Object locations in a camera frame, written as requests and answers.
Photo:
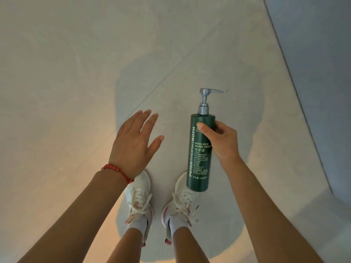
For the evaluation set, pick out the person's left hand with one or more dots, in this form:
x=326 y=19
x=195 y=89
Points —
x=129 y=150

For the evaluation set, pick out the person's right hand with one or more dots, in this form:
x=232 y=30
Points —
x=224 y=146

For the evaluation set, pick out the person's right thumb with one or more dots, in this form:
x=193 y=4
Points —
x=206 y=131

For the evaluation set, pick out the person's left thumb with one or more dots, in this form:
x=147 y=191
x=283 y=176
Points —
x=154 y=147

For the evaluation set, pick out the person's left middle finger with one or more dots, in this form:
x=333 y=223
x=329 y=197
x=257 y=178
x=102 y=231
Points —
x=144 y=117

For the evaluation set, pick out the green pump soap bottle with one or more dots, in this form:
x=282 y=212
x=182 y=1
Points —
x=198 y=161

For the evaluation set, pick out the person's right forearm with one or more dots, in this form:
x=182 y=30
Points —
x=268 y=216

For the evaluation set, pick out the person's left forearm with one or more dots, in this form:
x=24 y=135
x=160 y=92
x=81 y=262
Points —
x=82 y=216

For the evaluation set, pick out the person's left white sneaker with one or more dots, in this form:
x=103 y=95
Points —
x=139 y=199

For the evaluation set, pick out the person's white sneaker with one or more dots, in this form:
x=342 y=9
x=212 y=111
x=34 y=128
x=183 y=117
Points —
x=179 y=202
x=139 y=199

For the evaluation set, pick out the person's right white sneaker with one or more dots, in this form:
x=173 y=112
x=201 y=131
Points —
x=179 y=202

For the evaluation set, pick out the person's left white sock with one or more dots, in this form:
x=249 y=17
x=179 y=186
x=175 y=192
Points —
x=138 y=225

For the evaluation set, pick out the person's white sock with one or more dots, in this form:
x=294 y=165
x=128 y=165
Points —
x=178 y=225
x=138 y=225

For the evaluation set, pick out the person's right white sock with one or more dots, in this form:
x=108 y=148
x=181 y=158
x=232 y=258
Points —
x=178 y=225

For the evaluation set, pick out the person's left leg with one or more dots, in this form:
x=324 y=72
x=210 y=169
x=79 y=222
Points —
x=126 y=247

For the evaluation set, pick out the person's leg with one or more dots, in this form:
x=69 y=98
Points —
x=189 y=247
x=126 y=247

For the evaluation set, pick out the person's right leg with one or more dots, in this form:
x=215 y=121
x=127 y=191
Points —
x=189 y=247

